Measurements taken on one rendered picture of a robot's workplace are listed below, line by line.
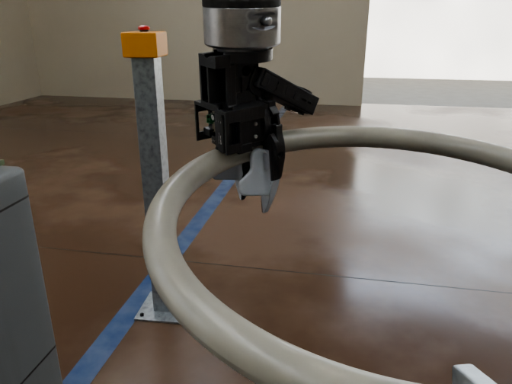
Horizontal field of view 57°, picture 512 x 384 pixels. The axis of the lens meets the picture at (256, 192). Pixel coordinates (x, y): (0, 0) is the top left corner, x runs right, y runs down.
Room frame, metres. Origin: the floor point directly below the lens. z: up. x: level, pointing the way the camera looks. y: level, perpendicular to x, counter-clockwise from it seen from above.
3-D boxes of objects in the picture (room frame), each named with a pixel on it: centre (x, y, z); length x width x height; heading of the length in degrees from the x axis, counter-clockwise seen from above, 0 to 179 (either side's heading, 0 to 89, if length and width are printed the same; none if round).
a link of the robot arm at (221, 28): (0.58, 0.01, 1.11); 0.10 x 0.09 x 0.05; 37
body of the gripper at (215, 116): (0.58, 0.02, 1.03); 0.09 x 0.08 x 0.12; 127
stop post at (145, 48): (1.64, 0.37, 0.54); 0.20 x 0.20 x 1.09; 83
